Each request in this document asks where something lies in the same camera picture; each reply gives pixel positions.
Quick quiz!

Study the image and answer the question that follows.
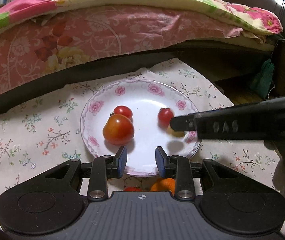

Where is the green bag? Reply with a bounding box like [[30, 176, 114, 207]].
[[250, 59, 274, 99]]

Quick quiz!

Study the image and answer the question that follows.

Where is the large rough orange mandarin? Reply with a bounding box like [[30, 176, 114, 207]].
[[150, 178, 175, 195]]

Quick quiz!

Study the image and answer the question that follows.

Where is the oval cherry tomato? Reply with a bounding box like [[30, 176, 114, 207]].
[[124, 186, 142, 192]]

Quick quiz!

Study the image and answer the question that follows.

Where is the tan longan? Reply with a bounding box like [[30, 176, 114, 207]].
[[166, 126, 185, 138]]

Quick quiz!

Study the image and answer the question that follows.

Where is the pink floral bed sheet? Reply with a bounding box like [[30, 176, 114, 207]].
[[0, 5, 242, 95]]

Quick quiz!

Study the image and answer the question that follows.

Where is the large red tomato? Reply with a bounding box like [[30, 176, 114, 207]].
[[102, 114, 134, 145]]

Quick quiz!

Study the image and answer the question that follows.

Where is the cherry tomato with stem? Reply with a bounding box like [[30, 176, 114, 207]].
[[158, 108, 174, 127]]

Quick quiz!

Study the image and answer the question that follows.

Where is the white floral plate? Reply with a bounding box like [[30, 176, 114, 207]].
[[80, 80, 200, 177]]

